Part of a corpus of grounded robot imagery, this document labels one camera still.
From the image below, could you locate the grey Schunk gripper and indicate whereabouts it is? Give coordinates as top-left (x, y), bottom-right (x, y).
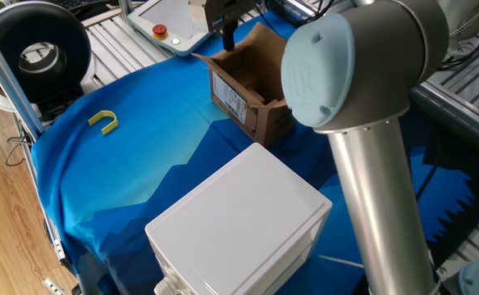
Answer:
top-left (204, 0), bottom-right (258, 52)

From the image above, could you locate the brown cardboard box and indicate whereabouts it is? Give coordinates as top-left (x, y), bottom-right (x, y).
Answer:
top-left (192, 22), bottom-right (299, 148)

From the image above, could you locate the white teach pendant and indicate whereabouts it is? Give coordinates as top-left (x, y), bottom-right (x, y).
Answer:
top-left (126, 0), bottom-right (214, 57)

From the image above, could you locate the yellow U-shaped piece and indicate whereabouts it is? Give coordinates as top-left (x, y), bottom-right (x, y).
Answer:
top-left (87, 109), bottom-right (120, 137)

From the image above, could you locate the blue mountain print cloth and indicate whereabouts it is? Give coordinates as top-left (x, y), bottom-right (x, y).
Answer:
top-left (30, 10), bottom-right (479, 295)

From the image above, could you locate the white plastic drawer cabinet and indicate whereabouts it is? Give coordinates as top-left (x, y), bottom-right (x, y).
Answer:
top-left (144, 142), bottom-right (334, 295)

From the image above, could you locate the black round fan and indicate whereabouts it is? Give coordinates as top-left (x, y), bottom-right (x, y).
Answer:
top-left (0, 0), bottom-right (97, 114)

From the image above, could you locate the white cylindrical device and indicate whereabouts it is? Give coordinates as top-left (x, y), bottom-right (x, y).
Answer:
top-left (436, 0), bottom-right (479, 42)

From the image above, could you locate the white zip tie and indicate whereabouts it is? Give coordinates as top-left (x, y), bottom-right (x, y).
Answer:
top-left (319, 254), bottom-right (366, 270)

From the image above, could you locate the black cable bundle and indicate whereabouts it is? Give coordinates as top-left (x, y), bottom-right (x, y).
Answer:
top-left (255, 0), bottom-right (479, 73)

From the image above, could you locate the aluminium frame post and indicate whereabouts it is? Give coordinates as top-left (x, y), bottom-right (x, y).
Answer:
top-left (0, 14), bottom-right (47, 143)

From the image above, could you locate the thin black cable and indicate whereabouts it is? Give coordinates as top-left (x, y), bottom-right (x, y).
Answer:
top-left (4, 118), bottom-right (34, 167)

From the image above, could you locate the aluminium table edge rail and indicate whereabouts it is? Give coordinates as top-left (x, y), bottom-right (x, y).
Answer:
top-left (407, 79), bottom-right (479, 153)

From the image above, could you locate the metal bracket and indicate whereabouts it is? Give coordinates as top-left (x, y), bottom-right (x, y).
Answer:
top-left (42, 277), bottom-right (69, 295)

